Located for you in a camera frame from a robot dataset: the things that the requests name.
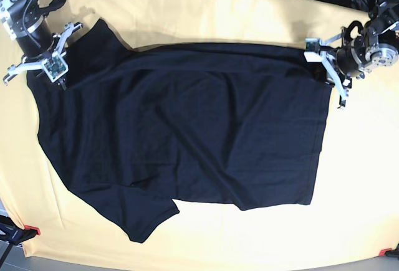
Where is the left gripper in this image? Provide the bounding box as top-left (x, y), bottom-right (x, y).
top-left (319, 26), bottom-right (365, 109)

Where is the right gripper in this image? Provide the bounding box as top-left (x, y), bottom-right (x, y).
top-left (2, 21), bottom-right (84, 90)

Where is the black T-shirt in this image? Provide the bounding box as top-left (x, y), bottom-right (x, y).
top-left (27, 20), bottom-right (331, 243)

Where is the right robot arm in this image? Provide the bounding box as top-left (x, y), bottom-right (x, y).
top-left (1, 0), bottom-right (84, 90)

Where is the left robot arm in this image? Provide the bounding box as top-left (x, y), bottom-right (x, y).
top-left (306, 0), bottom-right (398, 108)

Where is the yellow tablecloth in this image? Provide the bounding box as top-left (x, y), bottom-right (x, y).
top-left (1, 0), bottom-right (398, 270)

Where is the left red black clamp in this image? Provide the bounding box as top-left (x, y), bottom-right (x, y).
top-left (1, 216), bottom-right (41, 252)

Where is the red black clamp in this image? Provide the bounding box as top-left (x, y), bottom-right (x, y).
top-left (1, 216), bottom-right (41, 252)
top-left (379, 245), bottom-right (399, 259)

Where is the right red black clamp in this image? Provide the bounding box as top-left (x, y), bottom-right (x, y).
top-left (379, 245), bottom-right (399, 259)

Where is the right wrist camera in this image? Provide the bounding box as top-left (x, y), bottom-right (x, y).
top-left (42, 52), bottom-right (69, 83)

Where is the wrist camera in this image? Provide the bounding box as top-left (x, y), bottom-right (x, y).
top-left (304, 38), bottom-right (322, 63)
top-left (42, 52), bottom-right (69, 83)

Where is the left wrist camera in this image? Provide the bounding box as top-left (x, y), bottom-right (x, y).
top-left (304, 38), bottom-right (322, 63)

